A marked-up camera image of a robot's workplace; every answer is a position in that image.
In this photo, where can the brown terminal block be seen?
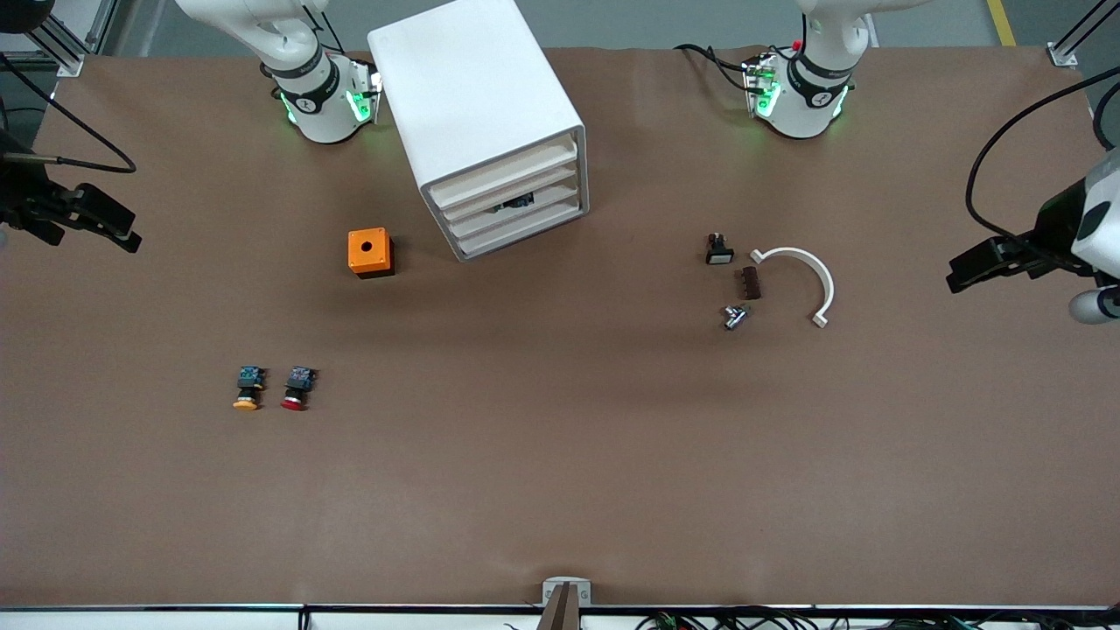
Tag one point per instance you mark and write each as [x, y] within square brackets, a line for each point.
[751, 283]

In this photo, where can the yellow push button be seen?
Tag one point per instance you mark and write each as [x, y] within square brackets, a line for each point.
[248, 402]

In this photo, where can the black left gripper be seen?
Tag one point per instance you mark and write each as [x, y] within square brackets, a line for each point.
[1056, 222]

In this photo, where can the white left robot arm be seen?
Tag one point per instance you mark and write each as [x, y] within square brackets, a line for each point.
[818, 96]

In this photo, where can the white drawer cabinet housing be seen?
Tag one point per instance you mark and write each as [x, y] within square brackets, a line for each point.
[464, 79]

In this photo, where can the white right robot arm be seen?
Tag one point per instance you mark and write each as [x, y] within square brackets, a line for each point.
[319, 114]

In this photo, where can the black white-faced switch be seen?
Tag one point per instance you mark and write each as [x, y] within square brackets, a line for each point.
[719, 255]

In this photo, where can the red push button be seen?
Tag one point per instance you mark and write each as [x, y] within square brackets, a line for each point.
[295, 402]

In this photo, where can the silver key switch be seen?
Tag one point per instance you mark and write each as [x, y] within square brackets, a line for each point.
[733, 319]

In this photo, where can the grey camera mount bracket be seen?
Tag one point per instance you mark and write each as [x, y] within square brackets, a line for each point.
[566, 591]

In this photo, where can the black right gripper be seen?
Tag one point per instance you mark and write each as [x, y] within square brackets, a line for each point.
[19, 203]

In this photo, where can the orange box with hole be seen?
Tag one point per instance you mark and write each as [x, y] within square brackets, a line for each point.
[367, 249]

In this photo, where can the aluminium frame profile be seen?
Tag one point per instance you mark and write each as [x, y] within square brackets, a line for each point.
[66, 59]
[1063, 54]

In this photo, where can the white curved bracket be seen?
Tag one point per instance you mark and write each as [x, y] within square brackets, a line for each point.
[822, 280]

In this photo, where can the white plastic drawer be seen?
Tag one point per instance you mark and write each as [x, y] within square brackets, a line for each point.
[472, 206]
[560, 201]
[507, 171]
[525, 233]

